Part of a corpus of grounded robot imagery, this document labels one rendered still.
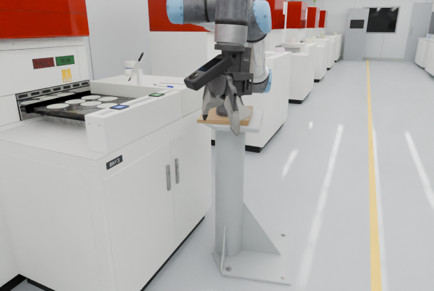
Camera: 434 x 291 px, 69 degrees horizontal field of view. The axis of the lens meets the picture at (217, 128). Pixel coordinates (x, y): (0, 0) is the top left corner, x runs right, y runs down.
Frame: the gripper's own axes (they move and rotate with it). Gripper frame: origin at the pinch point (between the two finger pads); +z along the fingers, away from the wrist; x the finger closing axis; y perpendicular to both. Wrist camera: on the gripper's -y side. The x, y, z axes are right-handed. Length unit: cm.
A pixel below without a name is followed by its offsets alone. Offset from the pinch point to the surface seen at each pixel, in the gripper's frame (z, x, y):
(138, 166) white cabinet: 33, 60, 1
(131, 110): 8, 60, -2
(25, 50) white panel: -11, 114, -35
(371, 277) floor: 96, 9, 110
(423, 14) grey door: -160, 568, 1242
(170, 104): 10, 76, 22
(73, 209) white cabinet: 47, 61, -26
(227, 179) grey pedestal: 49, 62, 49
